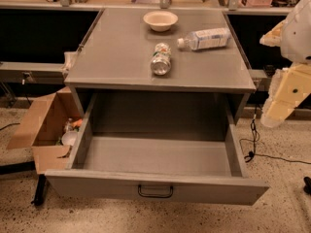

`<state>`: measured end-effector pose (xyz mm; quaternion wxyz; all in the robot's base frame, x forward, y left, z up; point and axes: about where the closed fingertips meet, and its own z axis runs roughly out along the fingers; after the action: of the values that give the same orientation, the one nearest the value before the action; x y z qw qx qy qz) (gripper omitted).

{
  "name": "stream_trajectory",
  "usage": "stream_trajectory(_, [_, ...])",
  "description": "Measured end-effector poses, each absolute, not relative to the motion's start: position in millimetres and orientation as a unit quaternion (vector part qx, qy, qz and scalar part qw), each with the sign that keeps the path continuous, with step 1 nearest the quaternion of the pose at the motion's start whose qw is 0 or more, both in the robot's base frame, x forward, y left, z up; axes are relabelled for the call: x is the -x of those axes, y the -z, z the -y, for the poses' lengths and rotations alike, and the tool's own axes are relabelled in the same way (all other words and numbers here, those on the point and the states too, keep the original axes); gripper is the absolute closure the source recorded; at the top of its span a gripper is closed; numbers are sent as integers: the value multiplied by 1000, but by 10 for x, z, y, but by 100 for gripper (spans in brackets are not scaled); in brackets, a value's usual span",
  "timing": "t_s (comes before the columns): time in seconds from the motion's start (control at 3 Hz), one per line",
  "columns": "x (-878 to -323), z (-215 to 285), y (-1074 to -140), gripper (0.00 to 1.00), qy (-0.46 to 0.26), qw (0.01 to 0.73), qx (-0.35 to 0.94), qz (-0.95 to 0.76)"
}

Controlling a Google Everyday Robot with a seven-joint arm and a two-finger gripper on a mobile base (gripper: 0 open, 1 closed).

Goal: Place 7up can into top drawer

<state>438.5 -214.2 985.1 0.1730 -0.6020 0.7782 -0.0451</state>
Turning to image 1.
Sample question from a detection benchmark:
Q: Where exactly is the grey cabinet with top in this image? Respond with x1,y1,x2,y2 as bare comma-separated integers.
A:
65,8,255,117

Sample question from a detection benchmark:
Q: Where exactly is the orange item in box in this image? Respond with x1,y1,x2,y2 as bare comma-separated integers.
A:
71,118,83,128

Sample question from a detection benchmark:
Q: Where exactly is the black table leg foot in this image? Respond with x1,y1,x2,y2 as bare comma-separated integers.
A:
31,174,47,206

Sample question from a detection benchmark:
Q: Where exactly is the open grey top drawer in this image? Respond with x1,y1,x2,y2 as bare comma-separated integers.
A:
47,90,269,205

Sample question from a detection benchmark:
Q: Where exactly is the white plate in box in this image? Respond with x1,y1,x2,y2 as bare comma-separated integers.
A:
61,131,78,146

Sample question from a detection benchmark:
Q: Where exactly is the white paper bowl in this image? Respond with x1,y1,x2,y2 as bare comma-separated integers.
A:
143,11,178,32

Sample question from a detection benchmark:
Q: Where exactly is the brown cardboard box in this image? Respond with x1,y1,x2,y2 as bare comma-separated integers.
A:
7,87,81,174

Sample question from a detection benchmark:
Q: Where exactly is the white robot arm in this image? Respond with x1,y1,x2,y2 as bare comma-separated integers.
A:
259,0,311,128

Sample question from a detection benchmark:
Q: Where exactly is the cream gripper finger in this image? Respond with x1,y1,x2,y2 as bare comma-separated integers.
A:
260,64,311,128
259,20,285,47

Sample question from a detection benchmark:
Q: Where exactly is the black drawer handle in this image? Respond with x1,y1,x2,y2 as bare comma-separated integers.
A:
137,184,174,199

